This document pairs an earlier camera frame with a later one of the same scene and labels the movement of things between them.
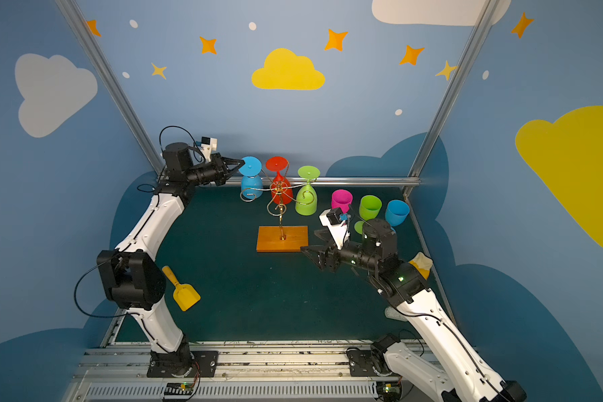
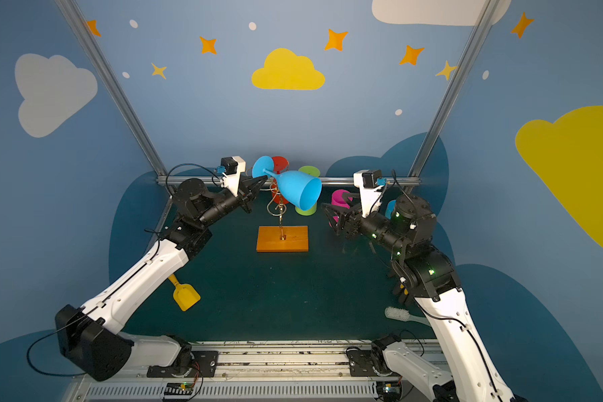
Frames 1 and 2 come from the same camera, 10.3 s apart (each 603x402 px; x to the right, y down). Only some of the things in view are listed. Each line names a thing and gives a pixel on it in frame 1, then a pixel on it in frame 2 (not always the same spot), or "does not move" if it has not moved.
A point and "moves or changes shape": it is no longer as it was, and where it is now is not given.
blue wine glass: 251,184 moves or changes shape
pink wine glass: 342,199 does not move
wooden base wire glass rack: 275,239 does not move
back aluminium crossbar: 325,181 does not move
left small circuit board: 179,389 does not move
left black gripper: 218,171 → 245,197
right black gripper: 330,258 → 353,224
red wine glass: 281,188 does not move
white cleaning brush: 393,313 does not move
